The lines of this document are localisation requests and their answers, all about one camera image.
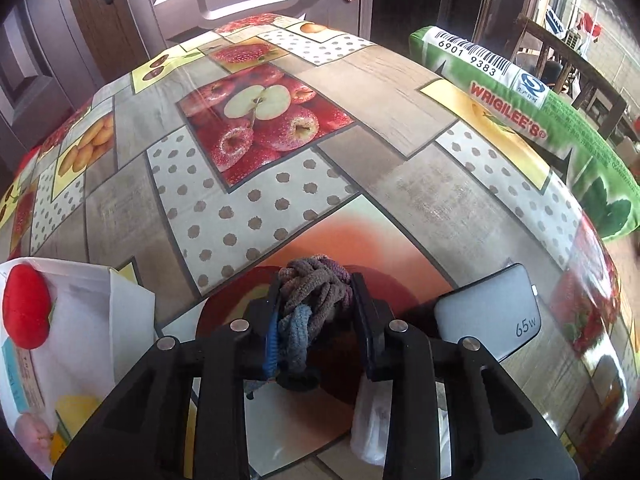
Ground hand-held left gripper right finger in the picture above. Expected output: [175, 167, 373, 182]
[350, 272, 581, 480]

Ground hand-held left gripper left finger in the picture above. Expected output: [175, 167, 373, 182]
[52, 275, 283, 480]

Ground braided multicolour hair tie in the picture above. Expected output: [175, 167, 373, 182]
[245, 255, 357, 401]

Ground white bag with fruit print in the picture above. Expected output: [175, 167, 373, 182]
[0, 257, 157, 478]

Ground red apple plush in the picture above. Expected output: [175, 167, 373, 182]
[2, 265, 52, 350]

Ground pink soft sponge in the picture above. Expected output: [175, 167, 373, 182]
[15, 412, 53, 456]

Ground white plastic packet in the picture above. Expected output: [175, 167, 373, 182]
[350, 379, 453, 467]

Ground black power charger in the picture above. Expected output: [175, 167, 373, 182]
[432, 262, 543, 363]

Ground fruit print tablecloth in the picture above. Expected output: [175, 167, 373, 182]
[0, 12, 633, 480]

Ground green printed pillow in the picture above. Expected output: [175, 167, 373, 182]
[409, 25, 640, 241]

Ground wooden chair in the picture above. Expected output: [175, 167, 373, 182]
[510, 15, 628, 141]

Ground brown wooden door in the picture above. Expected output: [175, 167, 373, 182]
[62, 0, 166, 73]

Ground grey panelled door leaf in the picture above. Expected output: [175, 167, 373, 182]
[0, 0, 101, 161]

